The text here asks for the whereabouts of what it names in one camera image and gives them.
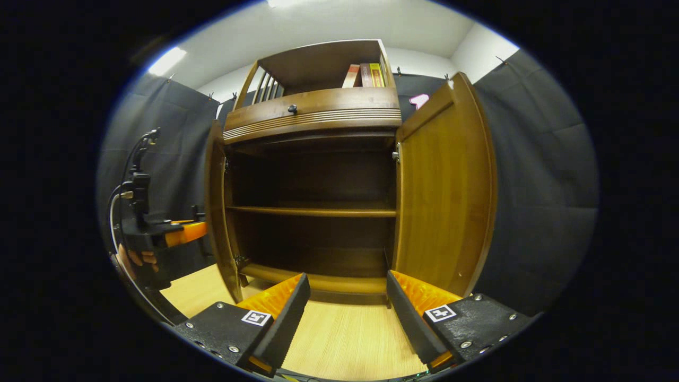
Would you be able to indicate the large ceiling light panel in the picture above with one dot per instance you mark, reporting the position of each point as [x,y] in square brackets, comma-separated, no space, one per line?
[286,2]

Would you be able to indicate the small ceiling light panel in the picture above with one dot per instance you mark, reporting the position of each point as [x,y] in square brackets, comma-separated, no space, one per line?
[167,61]

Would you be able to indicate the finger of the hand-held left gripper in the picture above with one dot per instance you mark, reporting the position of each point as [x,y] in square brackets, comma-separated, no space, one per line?
[198,215]
[185,233]

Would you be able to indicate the wooden shoe cabinet door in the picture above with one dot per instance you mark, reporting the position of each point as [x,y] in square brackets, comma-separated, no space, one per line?
[217,212]
[445,185]

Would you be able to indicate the wooden double-door shoe cabinet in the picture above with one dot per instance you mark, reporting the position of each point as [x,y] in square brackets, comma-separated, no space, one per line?
[318,109]

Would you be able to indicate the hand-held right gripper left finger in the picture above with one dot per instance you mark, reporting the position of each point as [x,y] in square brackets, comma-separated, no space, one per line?
[284,323]

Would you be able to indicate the black backdrop cloth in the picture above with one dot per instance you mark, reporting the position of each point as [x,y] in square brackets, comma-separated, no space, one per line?
[541,185]

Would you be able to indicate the maroon spine book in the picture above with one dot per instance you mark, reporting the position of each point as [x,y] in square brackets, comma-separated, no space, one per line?
[366,75]

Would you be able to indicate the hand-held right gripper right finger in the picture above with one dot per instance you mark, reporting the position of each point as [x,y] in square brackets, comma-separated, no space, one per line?
[411,323]

